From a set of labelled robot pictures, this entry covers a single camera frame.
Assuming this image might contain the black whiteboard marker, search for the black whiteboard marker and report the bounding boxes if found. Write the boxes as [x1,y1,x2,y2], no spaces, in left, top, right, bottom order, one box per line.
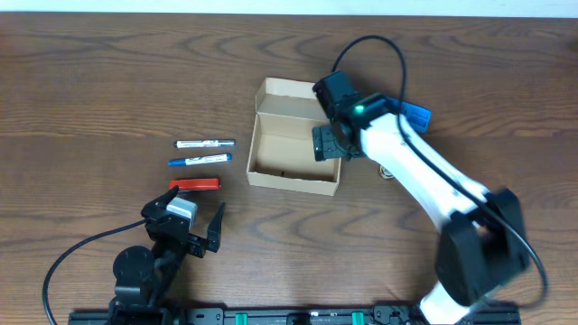
[173,139,236,149]

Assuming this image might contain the blue magnetic whiteboard eraser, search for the blue magnetic whiteboard eraser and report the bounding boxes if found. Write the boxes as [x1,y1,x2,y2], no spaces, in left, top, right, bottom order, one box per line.
[387,97,432,134]

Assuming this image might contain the cardboard box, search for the cardboard box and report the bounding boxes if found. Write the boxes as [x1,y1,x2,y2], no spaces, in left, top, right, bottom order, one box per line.
[246,78,341,196]

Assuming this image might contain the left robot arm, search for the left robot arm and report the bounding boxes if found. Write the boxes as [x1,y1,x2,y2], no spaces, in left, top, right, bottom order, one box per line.
[107,186,226,325]

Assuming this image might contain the correction tape dispenser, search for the correction tape dispenser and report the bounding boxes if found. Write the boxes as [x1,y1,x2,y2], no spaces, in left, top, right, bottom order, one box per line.
[378,165,395,181]

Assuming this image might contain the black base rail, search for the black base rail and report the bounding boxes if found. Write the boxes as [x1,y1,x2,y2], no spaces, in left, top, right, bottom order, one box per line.
[68,305,521,325]

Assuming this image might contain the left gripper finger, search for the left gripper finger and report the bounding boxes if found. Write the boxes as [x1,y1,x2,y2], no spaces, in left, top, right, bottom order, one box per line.
[141,186,179,220]
[207,202,226,253]

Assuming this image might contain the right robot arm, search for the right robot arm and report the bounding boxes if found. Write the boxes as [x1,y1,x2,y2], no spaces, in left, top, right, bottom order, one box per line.
[312,71,533,324]

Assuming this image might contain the blue whiteboard marker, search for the blue whiteboard marker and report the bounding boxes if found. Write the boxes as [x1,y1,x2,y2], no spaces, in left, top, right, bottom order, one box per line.
[168,153,232,167]

